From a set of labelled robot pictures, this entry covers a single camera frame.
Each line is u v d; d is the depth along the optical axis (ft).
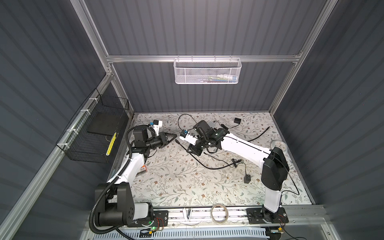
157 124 2.51
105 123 2.59
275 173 1.55
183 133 2.37
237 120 3.80
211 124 3.67
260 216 2.40
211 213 2.43
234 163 2.99
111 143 2.28
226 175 2.91
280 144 3.24
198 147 2.38
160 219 2.38
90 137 2.37
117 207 1.36
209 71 4.05
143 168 2.92
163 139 2.37
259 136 3.46
